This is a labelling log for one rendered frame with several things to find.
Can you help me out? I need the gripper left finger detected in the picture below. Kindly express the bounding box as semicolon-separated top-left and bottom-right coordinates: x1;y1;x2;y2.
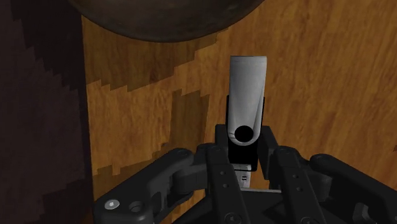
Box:
93;124;251;224

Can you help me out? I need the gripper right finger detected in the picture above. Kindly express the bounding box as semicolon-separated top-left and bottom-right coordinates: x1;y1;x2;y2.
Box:
257;125;397;224

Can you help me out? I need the silver and black flash drive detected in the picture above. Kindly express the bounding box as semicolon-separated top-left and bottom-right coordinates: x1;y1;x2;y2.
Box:
225;55;268;190

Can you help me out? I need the dark brown round bowl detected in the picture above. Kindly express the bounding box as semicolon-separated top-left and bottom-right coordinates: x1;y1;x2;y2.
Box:
67;0;266;43

